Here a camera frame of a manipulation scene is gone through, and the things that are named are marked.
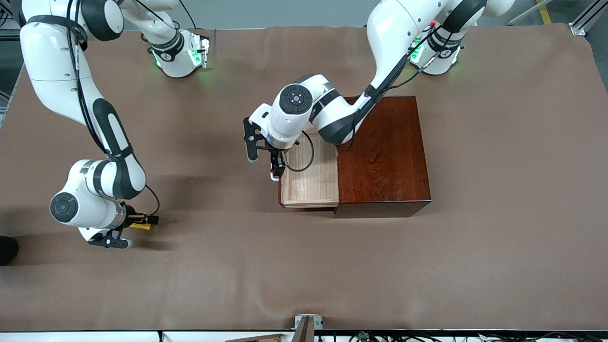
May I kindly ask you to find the small metal bracket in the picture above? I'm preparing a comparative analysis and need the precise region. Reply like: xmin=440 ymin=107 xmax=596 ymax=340
xmin=294 ymin=314 xmax=324 ymax=331

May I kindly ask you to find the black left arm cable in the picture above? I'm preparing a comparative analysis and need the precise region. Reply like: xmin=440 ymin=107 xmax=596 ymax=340
xmin=284 ymin=9 xmax=475 ymax=172

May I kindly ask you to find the dark brown wooden cabinet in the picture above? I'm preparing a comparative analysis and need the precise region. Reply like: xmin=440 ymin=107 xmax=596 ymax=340
xmin=335 ymin=95 xmax=432 ymax=219

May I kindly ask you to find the black base cable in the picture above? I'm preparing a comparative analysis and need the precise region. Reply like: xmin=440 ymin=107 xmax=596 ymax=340
xmin=178 ymin=0 xmax=198 ymax=30

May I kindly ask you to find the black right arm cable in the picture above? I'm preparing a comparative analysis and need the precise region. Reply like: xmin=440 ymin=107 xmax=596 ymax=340
xmin=66 ymin=0 xmax=161 ymax=219

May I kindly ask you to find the black shoe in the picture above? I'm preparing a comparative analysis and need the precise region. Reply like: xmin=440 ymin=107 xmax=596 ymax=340
xmin=0 ymin=236 xmax=19 ymax=266

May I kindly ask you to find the light wood drawer white handle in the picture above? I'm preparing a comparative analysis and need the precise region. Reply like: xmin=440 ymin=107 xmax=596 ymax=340
xmin=271 ymin=121 xmax=341 ymax=210

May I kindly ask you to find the green-lit connector box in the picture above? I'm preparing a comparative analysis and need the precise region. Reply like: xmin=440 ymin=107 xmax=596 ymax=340
xmin=188 ymin=30 xmax=211 ymax=70
xmin=409 ymin=36 xmax=426 ymax=65

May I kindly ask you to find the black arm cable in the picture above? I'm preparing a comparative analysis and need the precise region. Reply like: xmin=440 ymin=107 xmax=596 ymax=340
xmin=66 ymin=0 xmax=161 ymax=219
xmin=284 ymin=9 xmax=475 ymax=172

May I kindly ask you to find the brown table mat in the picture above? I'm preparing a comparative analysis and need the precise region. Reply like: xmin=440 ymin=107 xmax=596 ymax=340
xmin=0 ymin=24 xmax=608 ymax=332

